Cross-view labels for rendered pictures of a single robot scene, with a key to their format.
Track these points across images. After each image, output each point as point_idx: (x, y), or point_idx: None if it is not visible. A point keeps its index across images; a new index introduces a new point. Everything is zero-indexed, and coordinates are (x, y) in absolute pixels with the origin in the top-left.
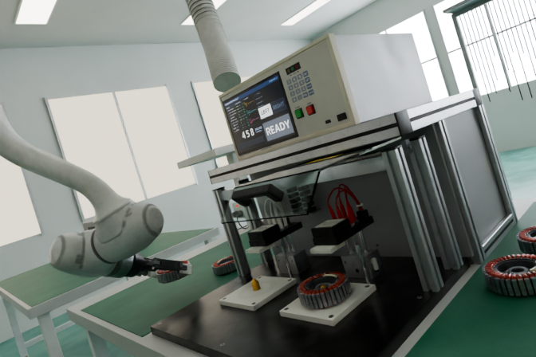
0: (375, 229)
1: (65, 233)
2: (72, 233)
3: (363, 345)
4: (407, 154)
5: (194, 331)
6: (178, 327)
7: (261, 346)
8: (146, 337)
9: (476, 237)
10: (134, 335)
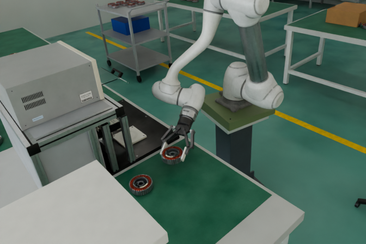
0: None
1: (194, 84)
2: (193, 85)
3: None
4: None
5: (156, 125)
6: (164, 129)
7: (134, 112)
8: (182, 137)
9: None
10: (189, 141)
